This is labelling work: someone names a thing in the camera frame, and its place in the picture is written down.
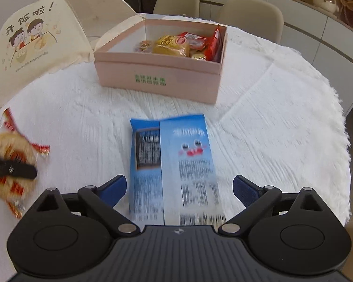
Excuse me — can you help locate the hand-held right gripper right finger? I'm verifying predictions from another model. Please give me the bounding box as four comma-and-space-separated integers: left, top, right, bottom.
217, 174, 328, 237

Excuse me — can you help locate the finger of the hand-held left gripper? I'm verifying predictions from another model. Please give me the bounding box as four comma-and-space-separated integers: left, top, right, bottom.
0, 159, 38, 180

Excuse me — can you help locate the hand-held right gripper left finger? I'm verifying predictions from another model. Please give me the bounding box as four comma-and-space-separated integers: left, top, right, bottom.
32, 174, 138, 237

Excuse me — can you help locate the rice cracker packet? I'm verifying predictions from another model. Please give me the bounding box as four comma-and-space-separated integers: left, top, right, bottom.
0, 108, 52, 219

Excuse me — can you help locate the blue snack packet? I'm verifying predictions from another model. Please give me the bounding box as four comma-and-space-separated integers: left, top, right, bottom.
129, 114, 228, 227

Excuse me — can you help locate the pink cardboard box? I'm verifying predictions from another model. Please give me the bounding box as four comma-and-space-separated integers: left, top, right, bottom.
93, 14, 228, 105

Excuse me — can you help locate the white textured tablecloth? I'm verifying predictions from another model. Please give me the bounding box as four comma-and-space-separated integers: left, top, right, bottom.
0, 12, 353, 236

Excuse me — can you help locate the cream printed food cover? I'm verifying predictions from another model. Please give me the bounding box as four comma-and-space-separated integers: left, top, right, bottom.
0, 0, 95, 116

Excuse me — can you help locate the small caramel snack packet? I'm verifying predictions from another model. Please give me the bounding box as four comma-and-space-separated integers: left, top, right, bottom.
135, 39, 154, 54

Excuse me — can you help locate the tall red white snack packet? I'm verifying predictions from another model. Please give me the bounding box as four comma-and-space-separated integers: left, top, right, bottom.
204, 26, 222, 63

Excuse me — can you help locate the orange yellow snack packet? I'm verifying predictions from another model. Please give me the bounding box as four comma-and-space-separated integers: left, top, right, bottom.
151, 35, 192, 58

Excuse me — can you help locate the beige chair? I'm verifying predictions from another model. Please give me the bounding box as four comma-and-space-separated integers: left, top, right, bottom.
152, 0, 201, 17
57, 0, 139, 24
217, 0, 285, 45

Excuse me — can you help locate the white sideboard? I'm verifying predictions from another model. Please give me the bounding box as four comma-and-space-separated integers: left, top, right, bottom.
169, 0, 353, 113

